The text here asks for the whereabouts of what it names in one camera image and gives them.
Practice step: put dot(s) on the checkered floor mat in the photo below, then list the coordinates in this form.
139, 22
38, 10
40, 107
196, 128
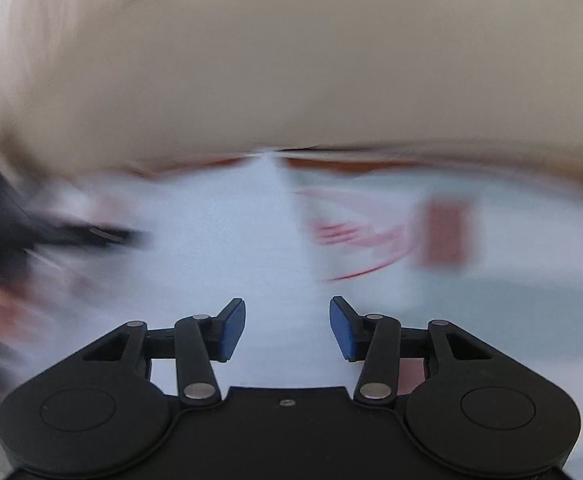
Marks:
471, 320

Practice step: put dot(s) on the light grey t-shirt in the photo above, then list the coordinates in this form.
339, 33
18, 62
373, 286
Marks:
221, 235

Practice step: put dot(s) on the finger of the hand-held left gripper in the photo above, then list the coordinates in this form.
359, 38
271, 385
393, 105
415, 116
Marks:
96, 236

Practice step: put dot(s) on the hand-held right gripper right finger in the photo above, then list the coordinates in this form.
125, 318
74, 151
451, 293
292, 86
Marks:
344, 332

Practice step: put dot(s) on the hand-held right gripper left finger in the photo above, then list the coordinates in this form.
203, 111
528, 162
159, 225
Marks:
231, 332

